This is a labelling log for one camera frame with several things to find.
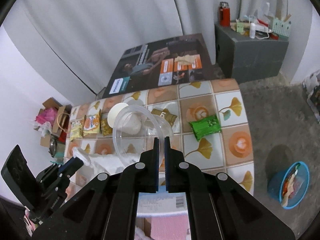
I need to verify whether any grey cabinet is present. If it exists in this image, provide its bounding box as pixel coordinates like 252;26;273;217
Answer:
215;23;289;83

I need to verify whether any white tissue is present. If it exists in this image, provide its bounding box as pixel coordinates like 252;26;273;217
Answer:
72;147;139;175

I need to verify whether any cardboard box with clutter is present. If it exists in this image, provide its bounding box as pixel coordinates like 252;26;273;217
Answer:
34;98;71;148

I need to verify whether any dark printed poster board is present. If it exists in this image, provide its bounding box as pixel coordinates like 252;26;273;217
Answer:
102;33;214;99

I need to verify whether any orange yellow snack packet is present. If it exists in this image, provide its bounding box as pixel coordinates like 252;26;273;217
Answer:
83;113;100;137

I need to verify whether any blue plastic trash basket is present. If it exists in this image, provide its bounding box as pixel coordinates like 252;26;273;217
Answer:
267;161;310;210

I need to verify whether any pink sponge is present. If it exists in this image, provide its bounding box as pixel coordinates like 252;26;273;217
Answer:
134;214;191;240

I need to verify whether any gold foil packet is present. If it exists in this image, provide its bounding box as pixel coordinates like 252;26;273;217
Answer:
151;108;177;127

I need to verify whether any small green packet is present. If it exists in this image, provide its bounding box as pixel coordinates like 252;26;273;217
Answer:
189;115;221;141

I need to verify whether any yellow green snack packet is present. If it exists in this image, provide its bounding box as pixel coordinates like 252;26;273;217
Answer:
69;119;84;141

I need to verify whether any grey curtain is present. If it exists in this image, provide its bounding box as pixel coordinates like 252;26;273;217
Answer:
1;0;314;104

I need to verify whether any small white bottle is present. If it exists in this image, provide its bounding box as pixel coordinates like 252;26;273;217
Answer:
249;22;256;39

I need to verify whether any green storage basket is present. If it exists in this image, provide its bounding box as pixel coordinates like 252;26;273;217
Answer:
269;17;292;38

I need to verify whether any patterned tablecloth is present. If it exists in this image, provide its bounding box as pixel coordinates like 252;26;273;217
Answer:
64;79;254;193

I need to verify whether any blue white medicine box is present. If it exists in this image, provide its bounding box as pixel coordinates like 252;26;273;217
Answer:
137;192;187;217

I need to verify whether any green snack bag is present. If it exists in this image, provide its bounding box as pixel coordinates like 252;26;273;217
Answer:
281;163;300;200

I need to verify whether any clear plastic bowl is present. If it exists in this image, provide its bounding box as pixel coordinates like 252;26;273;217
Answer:
112;105;173;164

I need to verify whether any white paper cup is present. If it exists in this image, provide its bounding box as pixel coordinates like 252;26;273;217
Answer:
107;102;129;131

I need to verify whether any red thermos bottle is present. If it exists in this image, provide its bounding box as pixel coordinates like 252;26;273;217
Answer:
219;2;231;27

